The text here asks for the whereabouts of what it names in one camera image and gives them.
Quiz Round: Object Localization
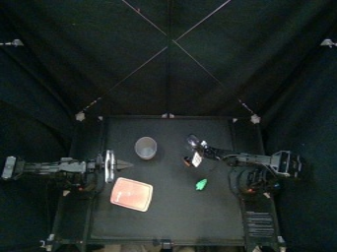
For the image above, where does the white and orange toy pie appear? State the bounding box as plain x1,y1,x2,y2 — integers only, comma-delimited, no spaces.
182,151,205,168

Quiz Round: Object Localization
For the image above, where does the grey bowl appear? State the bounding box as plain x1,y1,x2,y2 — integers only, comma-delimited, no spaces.
132,136,159,161

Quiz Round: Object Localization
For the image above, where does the pink cutting board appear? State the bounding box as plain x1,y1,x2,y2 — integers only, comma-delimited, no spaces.
110,176,155,213

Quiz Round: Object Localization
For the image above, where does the green toy vegetable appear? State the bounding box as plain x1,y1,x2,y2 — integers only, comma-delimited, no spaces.
195,177,210,192

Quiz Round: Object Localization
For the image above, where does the white text label sticker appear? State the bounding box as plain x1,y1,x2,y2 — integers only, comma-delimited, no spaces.
245,211,276,239

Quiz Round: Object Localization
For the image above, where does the thin diagonal brace cord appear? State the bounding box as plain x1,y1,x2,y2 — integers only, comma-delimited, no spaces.
122,0,255,116
80,0,233,113

